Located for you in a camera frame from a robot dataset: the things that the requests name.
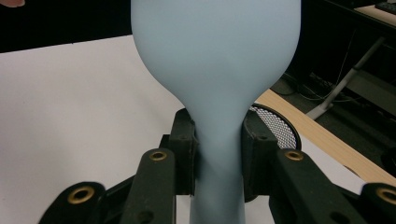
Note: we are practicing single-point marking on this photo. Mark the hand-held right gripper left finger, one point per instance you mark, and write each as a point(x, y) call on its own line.
point(185, 155)

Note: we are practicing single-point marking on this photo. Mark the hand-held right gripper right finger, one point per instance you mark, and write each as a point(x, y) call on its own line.
point(258, 155)

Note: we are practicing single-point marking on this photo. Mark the black mesh pen cup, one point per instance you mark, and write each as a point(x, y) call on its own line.
point(280, 127)

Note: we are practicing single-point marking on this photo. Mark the light blue hairbrush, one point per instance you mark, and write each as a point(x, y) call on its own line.
point(214, 62)

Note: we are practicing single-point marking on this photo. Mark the white-framed desk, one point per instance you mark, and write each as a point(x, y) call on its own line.
point(351, 76)

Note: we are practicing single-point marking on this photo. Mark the black keyboard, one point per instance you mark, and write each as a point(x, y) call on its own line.
point(387, 6)

